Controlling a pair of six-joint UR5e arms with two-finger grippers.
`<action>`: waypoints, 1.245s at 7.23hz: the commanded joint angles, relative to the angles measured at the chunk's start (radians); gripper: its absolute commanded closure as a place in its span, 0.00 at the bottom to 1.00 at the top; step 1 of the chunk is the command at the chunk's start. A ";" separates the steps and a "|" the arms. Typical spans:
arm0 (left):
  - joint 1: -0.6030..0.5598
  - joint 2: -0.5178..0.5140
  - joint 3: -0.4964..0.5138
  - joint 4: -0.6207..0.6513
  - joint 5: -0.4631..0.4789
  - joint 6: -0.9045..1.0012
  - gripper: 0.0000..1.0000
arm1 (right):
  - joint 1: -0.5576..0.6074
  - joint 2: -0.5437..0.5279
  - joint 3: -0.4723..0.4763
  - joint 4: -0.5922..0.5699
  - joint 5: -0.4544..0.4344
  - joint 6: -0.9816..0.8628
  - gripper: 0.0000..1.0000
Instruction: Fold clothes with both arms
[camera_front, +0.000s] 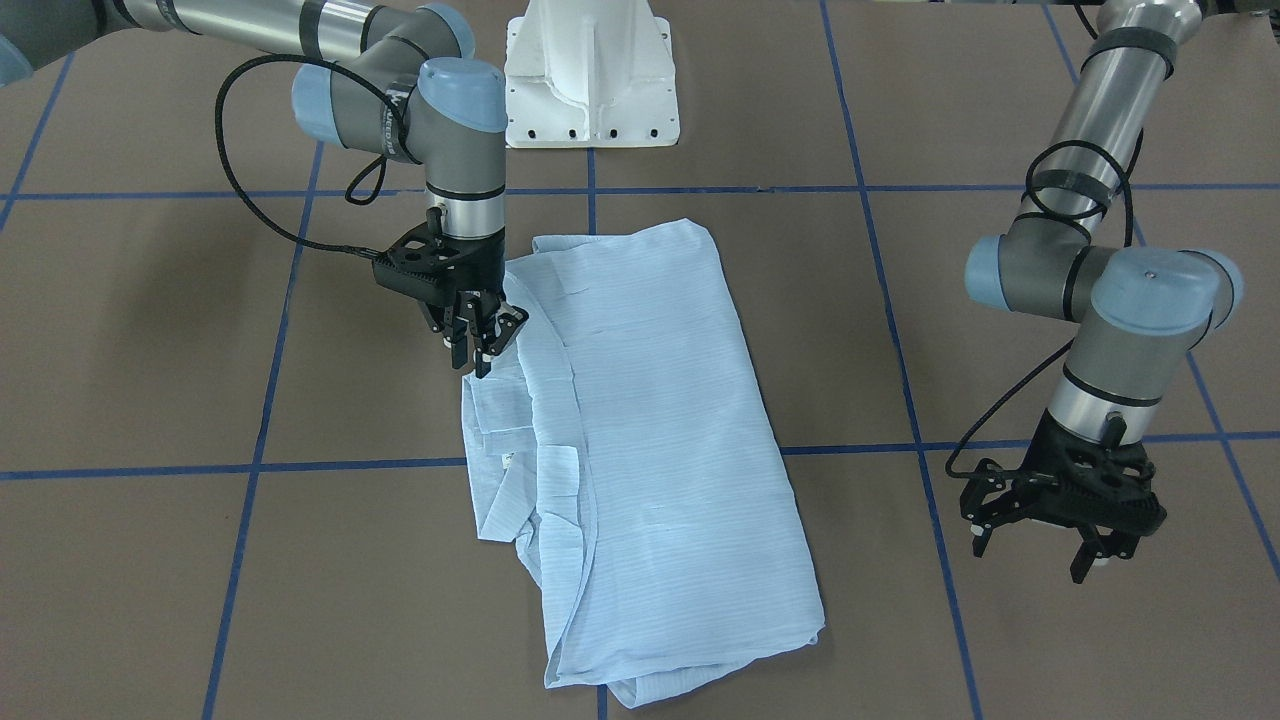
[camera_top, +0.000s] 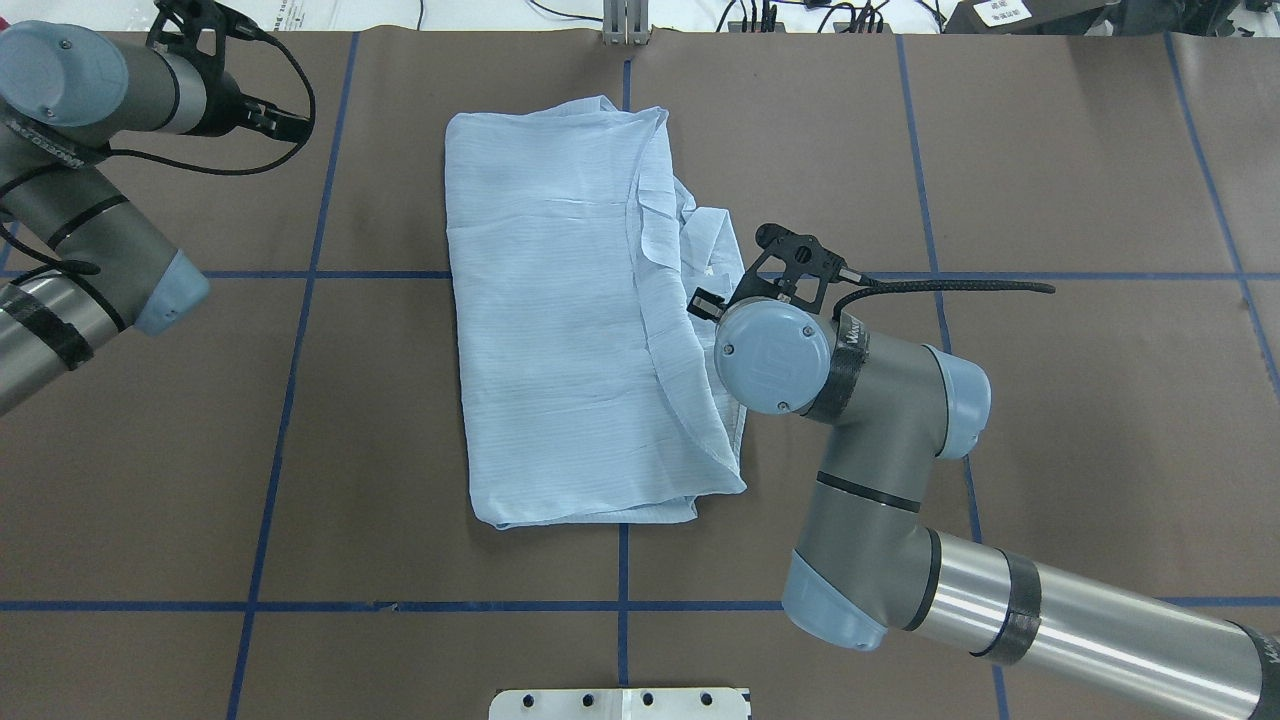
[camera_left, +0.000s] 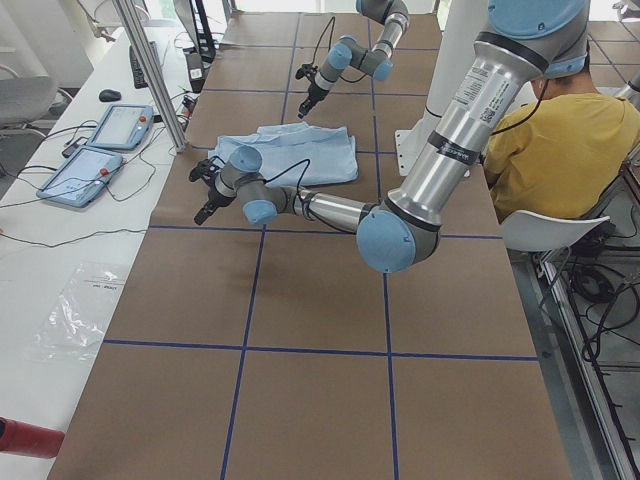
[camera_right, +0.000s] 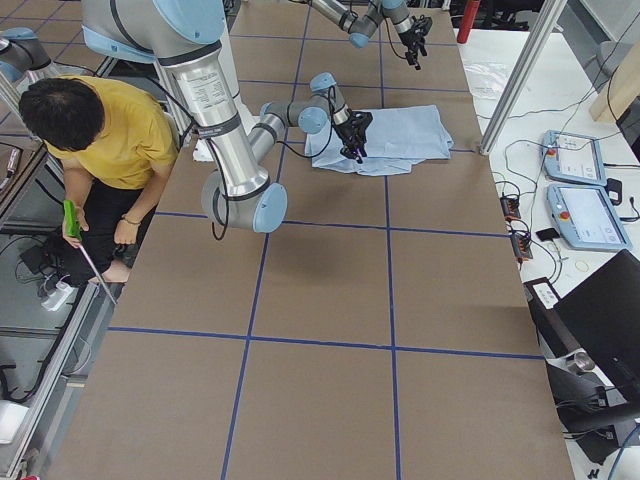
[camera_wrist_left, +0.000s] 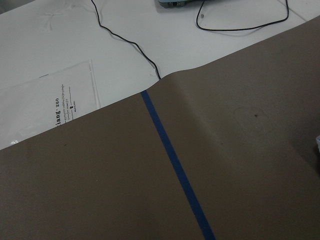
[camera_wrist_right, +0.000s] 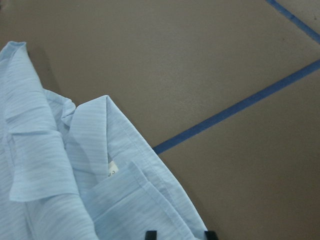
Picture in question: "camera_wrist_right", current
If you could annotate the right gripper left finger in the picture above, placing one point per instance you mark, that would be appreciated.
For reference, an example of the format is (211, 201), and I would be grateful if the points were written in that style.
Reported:
(151, 235)

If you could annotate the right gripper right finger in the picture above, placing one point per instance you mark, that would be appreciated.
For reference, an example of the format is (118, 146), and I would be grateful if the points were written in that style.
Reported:
(211, 235)

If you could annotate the light blue button shirt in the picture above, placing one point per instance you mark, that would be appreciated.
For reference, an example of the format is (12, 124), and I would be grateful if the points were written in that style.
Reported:
(83, 172)

